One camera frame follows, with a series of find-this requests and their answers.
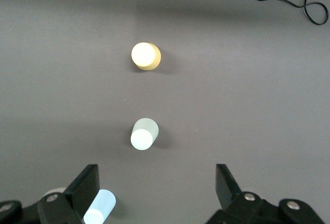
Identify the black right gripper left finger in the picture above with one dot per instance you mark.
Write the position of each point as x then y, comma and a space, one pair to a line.
82, 182

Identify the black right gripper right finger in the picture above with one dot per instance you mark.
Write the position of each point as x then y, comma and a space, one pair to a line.
229, 190

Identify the pale green plastic cup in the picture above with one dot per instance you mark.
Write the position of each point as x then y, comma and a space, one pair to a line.
143, 137

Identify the yellow plastic cup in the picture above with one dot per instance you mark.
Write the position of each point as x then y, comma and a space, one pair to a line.
144, 55

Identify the light blue plastic cup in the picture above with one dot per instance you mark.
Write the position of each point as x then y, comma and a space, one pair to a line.
103, 203

